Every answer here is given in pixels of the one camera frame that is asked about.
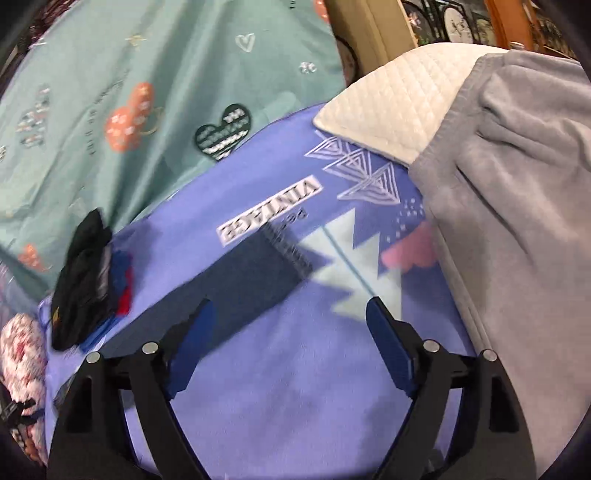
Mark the teal heart-print quilt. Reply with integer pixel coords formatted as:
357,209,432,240
1,1,345,299

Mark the folded black garment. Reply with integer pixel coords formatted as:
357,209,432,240
50,209,115,351

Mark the purple patterned bed sheet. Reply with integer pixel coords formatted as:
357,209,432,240
47,108,473,479

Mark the grey fleece blanket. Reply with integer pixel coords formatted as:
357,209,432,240
410,50,590,479

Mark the red floral pillow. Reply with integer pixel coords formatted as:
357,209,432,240
1,314,48,465

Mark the folded red garment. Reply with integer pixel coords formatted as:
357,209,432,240
116,267,133,317

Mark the wooden bed post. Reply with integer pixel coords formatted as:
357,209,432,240
325,0,418,79

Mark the white quilted pillow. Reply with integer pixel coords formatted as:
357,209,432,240
312,42,506,167

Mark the folded blue garment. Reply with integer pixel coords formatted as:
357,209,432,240
79,250,132,353

